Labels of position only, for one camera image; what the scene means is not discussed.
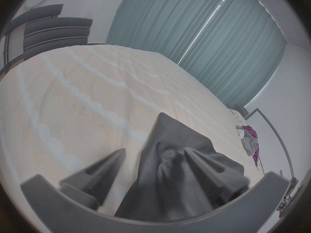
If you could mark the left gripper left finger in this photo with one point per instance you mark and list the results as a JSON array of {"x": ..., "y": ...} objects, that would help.
[{"x": 102, "y": 178}]

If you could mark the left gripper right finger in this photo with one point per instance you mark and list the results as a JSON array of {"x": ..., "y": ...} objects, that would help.
[{"x": 213, "y": 178}]

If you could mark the black T-shirt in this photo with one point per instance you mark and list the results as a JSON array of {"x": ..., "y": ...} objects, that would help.
[{"x": 165, "y": 173}]

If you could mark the pile of clothes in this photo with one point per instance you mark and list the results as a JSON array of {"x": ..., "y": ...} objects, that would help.
[{"x": 250, "y": 142}]

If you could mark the bed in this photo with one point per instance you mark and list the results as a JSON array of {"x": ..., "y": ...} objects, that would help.
[{"x": 85, "y": 93}]

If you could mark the grey bedside table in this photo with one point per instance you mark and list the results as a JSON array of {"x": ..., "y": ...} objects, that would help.
[{"x": 239, "y": 110}]

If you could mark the blue-green curtain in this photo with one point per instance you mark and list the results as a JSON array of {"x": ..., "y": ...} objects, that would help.
[
  {"x": 238, "y": 52},
  {"x": 158, "y": 20}
]

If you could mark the black chest of drawers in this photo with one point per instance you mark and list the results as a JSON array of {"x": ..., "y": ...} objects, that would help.
[{"x": 55, "y": 33}]

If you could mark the black dressing table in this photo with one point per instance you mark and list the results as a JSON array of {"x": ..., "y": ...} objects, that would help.
[{"x": 36, "y": 12}]

